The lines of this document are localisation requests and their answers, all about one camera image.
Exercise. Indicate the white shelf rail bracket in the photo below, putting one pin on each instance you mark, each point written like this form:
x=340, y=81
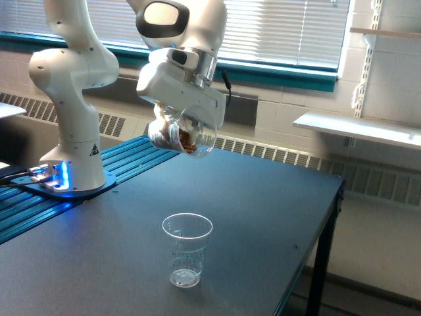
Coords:
x=369, y=36

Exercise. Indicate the clear plastic cup on table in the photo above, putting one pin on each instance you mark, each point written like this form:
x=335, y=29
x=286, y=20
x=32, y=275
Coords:
x=187, y=235

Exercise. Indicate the white window blinds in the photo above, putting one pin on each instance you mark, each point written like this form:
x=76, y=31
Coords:
x=299, y=33

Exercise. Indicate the wooden upper shelf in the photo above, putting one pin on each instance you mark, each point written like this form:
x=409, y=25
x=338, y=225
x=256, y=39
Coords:
x=393, y=34

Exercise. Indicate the radiator vent cover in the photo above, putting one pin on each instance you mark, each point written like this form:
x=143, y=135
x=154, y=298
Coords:
x=361, y=178

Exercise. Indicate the white object at left edge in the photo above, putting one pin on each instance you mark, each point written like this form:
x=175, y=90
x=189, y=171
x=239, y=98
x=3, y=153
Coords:
x=7, y=110

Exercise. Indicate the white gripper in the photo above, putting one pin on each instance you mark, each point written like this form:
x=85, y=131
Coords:
x=181, y=78

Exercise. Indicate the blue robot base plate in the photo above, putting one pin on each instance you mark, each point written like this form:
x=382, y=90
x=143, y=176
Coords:
x=73, y=195

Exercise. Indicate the blue aluminium rail platform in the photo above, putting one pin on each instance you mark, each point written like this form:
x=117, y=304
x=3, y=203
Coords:
x=22, y=210

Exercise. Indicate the clear cup with almonds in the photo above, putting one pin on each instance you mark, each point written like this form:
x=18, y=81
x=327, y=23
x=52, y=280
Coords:
x=175, y=138

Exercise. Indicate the white wall shelf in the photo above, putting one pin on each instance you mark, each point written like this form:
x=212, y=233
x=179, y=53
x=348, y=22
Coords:
x=362, y=129

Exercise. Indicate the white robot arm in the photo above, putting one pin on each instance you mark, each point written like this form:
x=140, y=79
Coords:
x=183, y=38

